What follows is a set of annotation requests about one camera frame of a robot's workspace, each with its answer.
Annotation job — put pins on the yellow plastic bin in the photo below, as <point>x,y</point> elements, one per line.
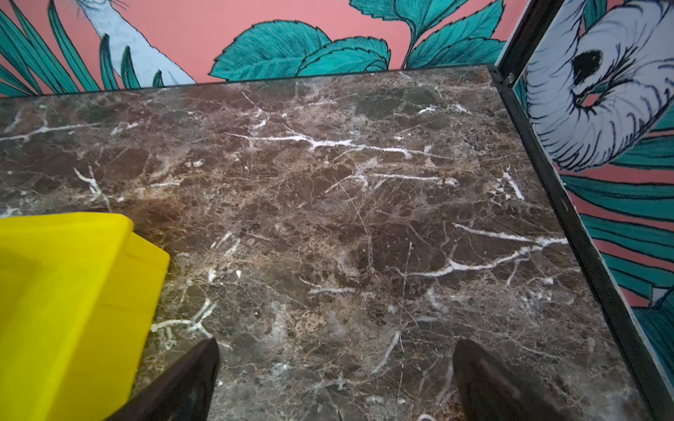
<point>78,296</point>

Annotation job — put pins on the right black frame post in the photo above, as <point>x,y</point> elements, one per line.
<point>589,86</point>

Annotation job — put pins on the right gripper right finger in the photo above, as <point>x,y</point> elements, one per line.
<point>490,391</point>

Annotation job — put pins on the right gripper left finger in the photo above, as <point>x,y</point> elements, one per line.
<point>182,392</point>

